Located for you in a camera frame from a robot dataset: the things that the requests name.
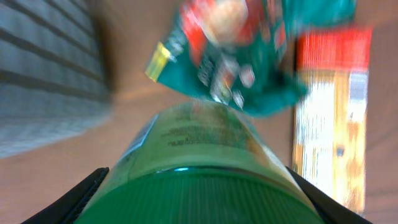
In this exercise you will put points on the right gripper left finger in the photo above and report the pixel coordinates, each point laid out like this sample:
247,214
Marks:
69,207

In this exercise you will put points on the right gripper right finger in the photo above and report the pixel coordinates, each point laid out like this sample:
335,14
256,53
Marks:
329,210

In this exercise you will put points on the orange spaghetti packet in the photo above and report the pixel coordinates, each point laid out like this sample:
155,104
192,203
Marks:
330,122

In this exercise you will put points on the green lidded jar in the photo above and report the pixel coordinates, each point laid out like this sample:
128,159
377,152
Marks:
199,162

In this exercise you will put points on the green Nescafe coffee bag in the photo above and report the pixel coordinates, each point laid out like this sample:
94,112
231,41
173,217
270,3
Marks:
230,51

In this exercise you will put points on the grey plastic lattice basket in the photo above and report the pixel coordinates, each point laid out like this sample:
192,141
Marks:
53,80

